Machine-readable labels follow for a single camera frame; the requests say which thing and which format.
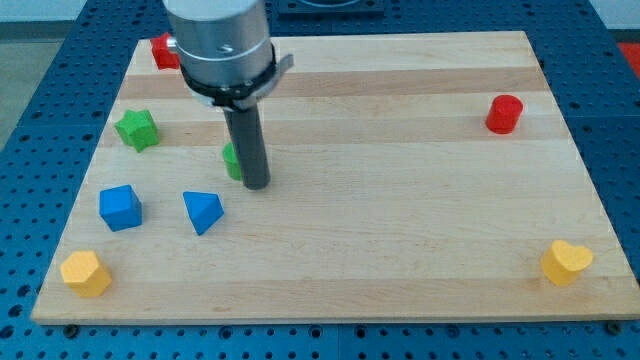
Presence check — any red block behind arm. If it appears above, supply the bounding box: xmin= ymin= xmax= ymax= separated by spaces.
xmin=150 ymin=32 xmax=180 ymax=70

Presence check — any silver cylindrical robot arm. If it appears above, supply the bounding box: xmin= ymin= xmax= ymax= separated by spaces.
xmin=163 ymin=0 xmax=294 ymax=111

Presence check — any blue cube block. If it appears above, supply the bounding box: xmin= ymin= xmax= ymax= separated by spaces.
xmin=99 ymin=185 xmax=143 ymax=232

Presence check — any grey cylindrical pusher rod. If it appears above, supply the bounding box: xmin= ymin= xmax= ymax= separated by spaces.
xmin=224 ymin=106 xmax=271 ymax=190

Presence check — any light wooden board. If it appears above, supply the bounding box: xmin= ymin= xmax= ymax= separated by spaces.
xmin=32 ymin=31 xmax=639 ymax=325

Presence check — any green cylinder block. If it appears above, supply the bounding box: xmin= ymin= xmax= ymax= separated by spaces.
xmin=222 ymin=142 xmax=242 ymax=181

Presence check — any blue triangular prism block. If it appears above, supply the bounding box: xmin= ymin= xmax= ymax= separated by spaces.
xmin=183 ymin=191 xmax=224 ymax=235

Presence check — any green star block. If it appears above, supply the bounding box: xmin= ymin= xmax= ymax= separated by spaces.
xmin=114 ymin=110 xmax=160 ymax=153

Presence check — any red cylinder block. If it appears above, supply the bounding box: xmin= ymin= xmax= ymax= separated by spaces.
xmin=485 ymin=94 xmax=524 ymax=135

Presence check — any yellow hexagon block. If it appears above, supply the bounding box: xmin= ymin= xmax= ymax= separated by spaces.
xmin=60 ymin=250 xmax=112 ymax=298

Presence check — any yellow heart block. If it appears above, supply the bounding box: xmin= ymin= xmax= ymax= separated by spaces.
xmin=540 ymin=239 xmax=594 ymax=287

